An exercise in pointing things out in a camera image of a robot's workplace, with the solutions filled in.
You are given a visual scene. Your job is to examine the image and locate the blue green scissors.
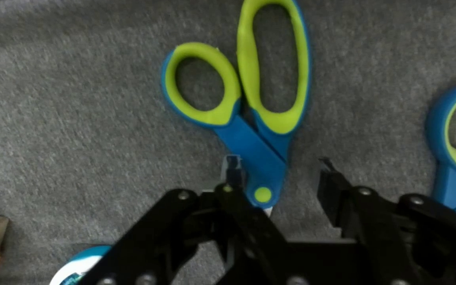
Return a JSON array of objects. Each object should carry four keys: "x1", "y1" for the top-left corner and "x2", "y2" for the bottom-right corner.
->
[
  {"x1": 162, "y1": 0, "x2": 314, "y2": 213},
  {"x1": 426, "y1": 88, "x2": 456, "y2": 211}
]

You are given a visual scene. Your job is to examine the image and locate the small blue tape roll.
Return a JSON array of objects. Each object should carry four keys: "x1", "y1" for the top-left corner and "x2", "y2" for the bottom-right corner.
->
[{"x1": 49, "y1": 245, "x2": 109, "y2": 285}]

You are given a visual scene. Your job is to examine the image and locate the grey tablecloth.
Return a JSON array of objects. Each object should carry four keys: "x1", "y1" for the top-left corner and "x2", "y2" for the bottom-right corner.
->
[{"x1": 0, "y1": 0, "x2": 456, "y2": 285}]

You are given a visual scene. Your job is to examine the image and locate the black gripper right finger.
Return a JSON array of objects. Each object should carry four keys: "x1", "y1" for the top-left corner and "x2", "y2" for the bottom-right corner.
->
[{"x1": 317, "y1": 159, "x2": 456, "y2": 285}]

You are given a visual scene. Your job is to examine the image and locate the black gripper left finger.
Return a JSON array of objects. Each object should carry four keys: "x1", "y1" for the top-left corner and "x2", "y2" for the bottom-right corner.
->
[{"x1": 78, "y1": 156, "x2": 291, "y2": 285}]

